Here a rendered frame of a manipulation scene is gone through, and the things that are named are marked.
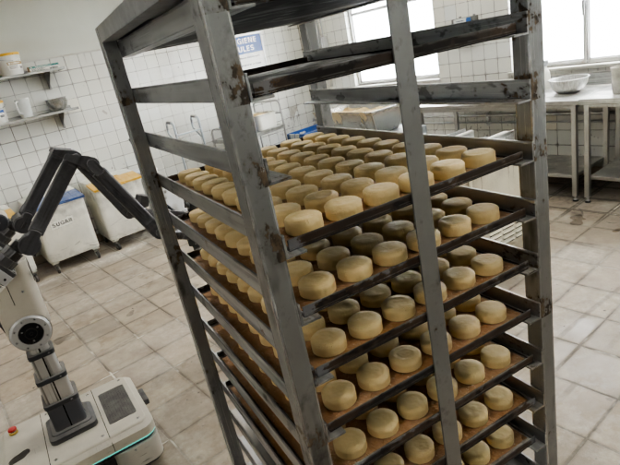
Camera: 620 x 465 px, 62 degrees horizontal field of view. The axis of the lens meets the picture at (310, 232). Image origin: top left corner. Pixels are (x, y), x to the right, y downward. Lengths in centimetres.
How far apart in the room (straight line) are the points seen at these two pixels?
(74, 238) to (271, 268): 534
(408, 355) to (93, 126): 594
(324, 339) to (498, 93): 45
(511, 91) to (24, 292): 205
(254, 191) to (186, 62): 647
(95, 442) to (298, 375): 204
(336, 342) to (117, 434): 200
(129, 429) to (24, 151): 427
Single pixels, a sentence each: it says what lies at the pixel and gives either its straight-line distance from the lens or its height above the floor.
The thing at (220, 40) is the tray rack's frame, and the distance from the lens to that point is 54.
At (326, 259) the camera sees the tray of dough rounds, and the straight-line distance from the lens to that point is 74.
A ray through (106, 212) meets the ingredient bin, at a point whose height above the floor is 45.
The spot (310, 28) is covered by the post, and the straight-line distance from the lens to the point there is 129.
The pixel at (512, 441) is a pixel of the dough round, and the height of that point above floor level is 96.
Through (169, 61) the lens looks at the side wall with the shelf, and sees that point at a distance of 691.
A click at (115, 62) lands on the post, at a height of 175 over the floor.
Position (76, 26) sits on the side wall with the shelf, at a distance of 660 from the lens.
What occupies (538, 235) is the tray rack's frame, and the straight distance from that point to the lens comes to 88.
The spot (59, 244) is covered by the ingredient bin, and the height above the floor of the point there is 29.
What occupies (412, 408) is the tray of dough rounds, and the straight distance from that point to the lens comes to 87.
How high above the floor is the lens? 171
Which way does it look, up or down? 20 degrees down
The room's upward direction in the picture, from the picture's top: 12 degrees counter-clockwise
